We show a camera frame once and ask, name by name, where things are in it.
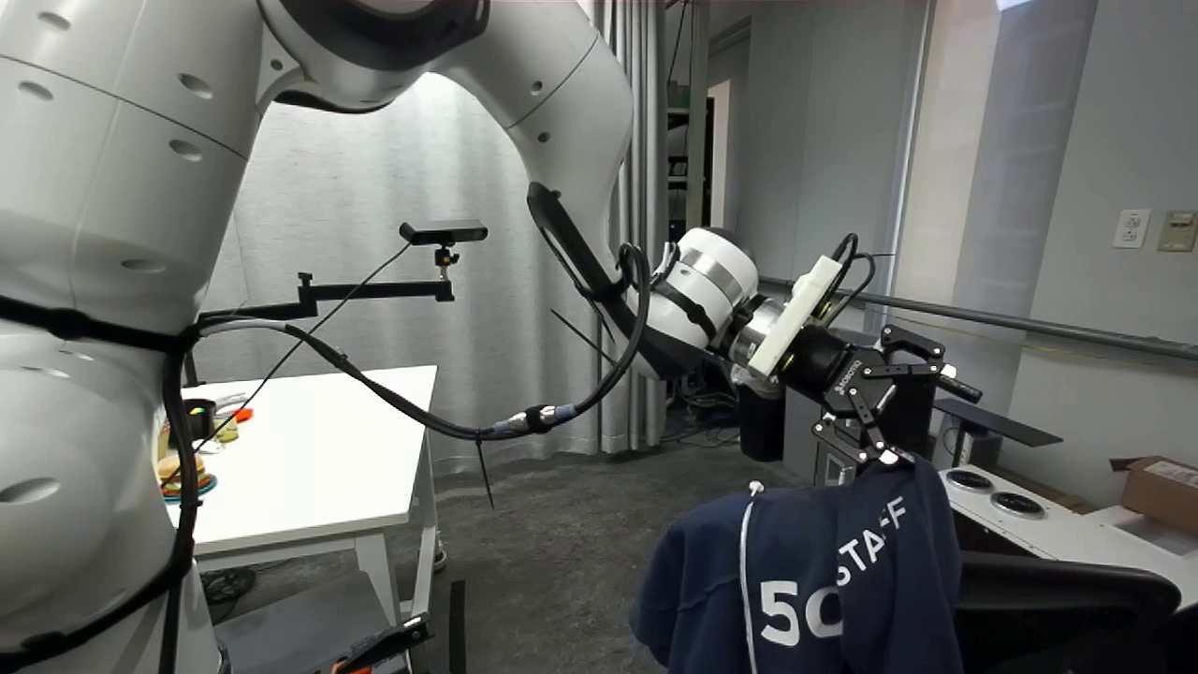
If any beige wall plate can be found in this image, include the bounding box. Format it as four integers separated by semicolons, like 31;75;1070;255
1154;206;1198;260

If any black flat bar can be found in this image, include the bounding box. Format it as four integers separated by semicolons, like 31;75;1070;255
444;578;471;674

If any orange black clamp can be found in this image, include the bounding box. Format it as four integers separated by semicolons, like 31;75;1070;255
328;613;433;674

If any white table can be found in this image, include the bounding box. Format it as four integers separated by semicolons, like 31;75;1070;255
171;364;444;629

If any white curtain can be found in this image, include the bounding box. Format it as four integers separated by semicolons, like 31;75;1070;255
198;66;667;462

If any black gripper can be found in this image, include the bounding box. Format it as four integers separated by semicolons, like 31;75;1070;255
773;327;988;474

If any black cylindrical bin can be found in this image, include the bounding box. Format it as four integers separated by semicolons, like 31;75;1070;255
735;387;788;466

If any dark storage shelf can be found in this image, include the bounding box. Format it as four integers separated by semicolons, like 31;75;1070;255
663;70;713;238

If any black camera boom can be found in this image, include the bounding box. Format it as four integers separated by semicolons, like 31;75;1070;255
183;243;460;389

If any colourful toy food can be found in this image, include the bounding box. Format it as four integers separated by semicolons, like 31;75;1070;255
148;408;218;500

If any grey wall rail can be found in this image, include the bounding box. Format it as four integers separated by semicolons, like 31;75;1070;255
857;291;1198;366

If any blue hoodie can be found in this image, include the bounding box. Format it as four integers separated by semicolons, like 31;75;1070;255
628;452;967;674

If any black computer tower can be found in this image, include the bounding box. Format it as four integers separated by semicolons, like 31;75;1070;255
816;371;938;492

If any black stereo camera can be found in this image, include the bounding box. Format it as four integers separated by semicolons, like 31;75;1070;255
398;220;490;250

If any white desk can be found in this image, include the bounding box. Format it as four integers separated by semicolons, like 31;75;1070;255
938;462;1198;613

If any black tray shelf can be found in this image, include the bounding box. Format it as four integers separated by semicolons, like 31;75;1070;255
933;394;1063;471

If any cardboard box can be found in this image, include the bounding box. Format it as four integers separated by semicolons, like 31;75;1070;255
1108;452;1198;539

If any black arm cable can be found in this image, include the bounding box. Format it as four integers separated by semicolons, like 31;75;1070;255
0;181;651;674

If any black mesh armchair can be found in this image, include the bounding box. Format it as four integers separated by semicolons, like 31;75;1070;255
949;545;1184;674

